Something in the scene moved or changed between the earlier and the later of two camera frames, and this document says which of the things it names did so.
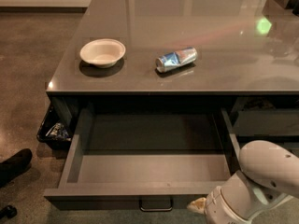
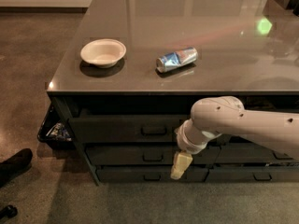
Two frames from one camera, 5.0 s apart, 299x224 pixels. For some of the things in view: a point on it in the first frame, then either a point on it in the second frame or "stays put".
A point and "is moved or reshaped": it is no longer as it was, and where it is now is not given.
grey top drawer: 145,159 is moved or reshaped
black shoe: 15,166 stays put
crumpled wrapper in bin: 59,132 stays put
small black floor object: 8,212 stays put
